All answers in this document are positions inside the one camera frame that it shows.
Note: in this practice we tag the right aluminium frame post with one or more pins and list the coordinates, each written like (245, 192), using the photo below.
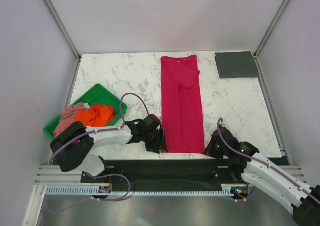
(272, 26)

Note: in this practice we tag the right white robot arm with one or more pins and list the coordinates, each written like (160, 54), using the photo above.
(249, 165)

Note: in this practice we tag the dusty pink t-shirt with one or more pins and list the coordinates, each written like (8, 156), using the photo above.
(68, 117)

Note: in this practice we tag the aluminium rail profile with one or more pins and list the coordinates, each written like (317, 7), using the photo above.
(52, 175)

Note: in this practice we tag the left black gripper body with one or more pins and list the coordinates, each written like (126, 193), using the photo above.
(154, 141)

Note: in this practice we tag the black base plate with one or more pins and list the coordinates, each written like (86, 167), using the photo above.
(169, 174)

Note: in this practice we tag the magenta t-shirt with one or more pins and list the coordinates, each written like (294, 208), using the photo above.
(182, 111)

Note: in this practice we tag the orange t-shirt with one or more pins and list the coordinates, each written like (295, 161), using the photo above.
(98, 115)

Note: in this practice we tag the white slotted cable duct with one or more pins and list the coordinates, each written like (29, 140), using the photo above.
(95, 190)

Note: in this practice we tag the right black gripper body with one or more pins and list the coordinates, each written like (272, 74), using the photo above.
(214, 150)

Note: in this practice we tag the dark grey folded cloth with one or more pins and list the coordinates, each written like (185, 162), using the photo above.
(236, 65)

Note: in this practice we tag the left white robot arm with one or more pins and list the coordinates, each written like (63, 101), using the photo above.
(72, 149)

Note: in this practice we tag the left aluminium frame post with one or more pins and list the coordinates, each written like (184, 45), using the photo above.
(58, 21)

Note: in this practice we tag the green plastic tray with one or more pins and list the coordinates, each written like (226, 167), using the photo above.
(97, 94)

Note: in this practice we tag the aluminium frame post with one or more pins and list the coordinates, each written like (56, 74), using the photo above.
(272, 26)
(58, 21)

